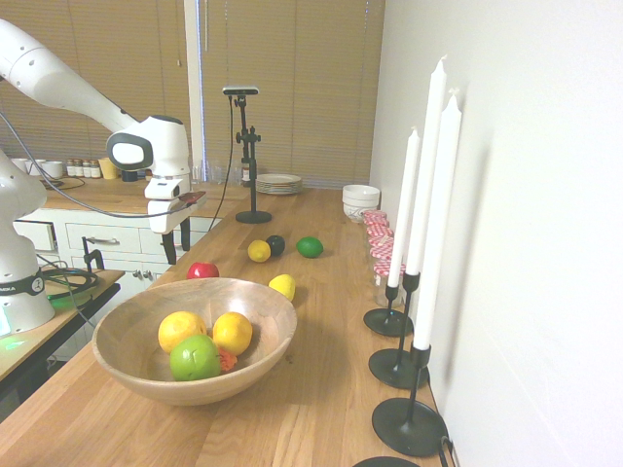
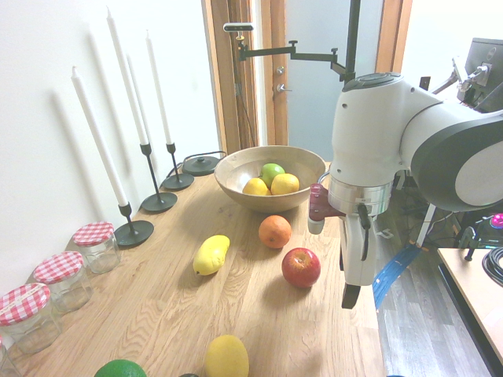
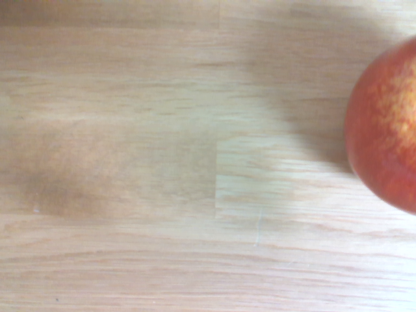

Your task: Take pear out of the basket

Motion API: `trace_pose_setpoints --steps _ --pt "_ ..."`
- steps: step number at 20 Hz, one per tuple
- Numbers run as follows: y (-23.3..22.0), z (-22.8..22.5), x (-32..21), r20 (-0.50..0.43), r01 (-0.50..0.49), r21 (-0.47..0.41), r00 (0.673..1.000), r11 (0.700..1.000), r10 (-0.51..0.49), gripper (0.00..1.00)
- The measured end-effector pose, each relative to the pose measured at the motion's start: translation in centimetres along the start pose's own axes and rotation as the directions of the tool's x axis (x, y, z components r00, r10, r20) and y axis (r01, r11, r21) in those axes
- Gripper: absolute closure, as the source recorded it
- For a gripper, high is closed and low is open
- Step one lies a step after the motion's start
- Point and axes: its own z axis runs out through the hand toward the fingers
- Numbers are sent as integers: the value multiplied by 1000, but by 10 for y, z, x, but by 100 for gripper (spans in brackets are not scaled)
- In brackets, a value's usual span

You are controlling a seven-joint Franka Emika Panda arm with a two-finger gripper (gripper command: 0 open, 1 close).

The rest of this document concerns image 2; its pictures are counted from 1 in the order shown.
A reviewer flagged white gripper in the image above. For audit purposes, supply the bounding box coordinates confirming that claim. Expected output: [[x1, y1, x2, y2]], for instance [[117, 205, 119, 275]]
[[339, 214, 380, 310]]

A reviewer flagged yellow pear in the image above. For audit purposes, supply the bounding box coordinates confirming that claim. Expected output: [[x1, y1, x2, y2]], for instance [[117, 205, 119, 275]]
[[242, 178, 273, 196]]

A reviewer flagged red apple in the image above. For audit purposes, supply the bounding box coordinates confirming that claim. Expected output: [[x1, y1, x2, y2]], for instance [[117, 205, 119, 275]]
[[281, 247, 321, 290]]

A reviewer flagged orange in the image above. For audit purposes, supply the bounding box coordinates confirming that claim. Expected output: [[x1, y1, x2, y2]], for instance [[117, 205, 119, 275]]
[[258, 214, 293, 250]]

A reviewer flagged wooden bowl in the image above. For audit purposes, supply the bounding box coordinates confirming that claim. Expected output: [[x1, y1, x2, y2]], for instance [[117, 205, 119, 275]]
[[214, 145, 327, 214]]

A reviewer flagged light wood robot table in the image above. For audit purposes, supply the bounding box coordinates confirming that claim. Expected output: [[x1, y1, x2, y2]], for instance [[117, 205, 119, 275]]
[[436, 246, 503, 366]]

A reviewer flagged black table clamp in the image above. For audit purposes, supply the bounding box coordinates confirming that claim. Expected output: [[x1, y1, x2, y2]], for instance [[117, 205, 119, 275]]
[[462, 225, 479, 262]]

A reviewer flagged round yellow fruit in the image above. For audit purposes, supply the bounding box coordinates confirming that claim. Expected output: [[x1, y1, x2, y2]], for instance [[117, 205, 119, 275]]
[[270, 173, 300, 196]]

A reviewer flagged yellow lemon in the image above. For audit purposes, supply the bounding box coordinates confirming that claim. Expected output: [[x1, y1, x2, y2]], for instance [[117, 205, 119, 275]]
[[204, 334, 250, 377], [192, 234, 231, 276]]

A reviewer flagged green apple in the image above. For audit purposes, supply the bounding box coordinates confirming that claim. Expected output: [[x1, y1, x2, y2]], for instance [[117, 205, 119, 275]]
[[259, 163, 286, 189]]

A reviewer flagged pale door panel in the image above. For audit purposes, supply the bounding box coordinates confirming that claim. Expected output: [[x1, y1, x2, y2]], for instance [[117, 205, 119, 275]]
[[282, 0, 384, 162]]

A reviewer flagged black candle holder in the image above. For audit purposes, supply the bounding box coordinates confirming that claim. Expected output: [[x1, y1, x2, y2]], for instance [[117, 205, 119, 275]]
[[161, 142, 195, 192], [113, 202, 155, 248], [140, 143, 178, 214]]

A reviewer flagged green lime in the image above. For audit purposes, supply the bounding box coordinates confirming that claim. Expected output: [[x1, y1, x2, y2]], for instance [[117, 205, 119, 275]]
[[93, 358, 147, 377]]

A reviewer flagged glass jar red checkered lid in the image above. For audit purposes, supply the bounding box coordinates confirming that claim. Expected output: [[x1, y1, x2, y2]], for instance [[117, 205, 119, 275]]
[[0, 282, 63, 354], [32, 251, 94, 314], [72, 221, 122, 275]]

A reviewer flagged black vertical pole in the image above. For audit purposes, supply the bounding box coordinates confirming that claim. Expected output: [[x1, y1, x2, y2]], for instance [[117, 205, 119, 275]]
[[344, 0, 362, 79]]

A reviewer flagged black computer monitor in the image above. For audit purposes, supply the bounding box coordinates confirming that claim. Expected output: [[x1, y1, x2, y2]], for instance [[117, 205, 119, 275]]
[[465, 37, 503, 115]]

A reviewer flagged medium white taper candle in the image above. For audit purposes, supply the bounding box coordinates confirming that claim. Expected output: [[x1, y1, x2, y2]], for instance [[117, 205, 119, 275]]
[[145, 29, 173, 145]]

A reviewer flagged short white taper candle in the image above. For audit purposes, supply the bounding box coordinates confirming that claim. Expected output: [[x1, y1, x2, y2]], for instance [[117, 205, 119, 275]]
[[70, 65, 130, 208]]

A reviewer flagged tallest white taper candle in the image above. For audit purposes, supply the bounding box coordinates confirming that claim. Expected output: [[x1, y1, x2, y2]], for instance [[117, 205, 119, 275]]
[[105, 5, 150, 146]]

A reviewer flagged blue floor cable strip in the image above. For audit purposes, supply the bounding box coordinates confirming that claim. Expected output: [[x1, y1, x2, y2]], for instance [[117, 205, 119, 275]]
[[372, 243, 420, 313]]

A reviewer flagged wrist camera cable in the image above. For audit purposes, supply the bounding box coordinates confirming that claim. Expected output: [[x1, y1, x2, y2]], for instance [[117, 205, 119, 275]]
[[355, 202, 373, 262]]

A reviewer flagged wrist camera on red mount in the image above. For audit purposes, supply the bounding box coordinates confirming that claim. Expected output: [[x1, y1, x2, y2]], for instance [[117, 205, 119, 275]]
[[307, 182, 349, 236]]

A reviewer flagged black coiled cable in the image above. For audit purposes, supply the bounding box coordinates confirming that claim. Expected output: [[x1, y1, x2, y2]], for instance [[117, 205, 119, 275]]
[[482, 247, 503, 286]]

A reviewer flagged black camera cable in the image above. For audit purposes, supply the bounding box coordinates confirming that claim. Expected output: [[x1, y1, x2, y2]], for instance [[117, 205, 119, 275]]
[[234, 80, 259, 147]]

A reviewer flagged wooden door frame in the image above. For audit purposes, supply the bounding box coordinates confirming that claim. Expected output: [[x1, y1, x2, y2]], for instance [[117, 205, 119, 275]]
[[200, 0, 413, 162]]

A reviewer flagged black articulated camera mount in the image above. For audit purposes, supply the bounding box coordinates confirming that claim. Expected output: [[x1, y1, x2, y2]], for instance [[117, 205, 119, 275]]
[[234, 33, 357, 83]]

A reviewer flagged grey exterior camera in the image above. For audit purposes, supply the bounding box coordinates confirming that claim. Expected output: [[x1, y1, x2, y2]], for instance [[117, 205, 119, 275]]
[[222, 22, 255, 34]]

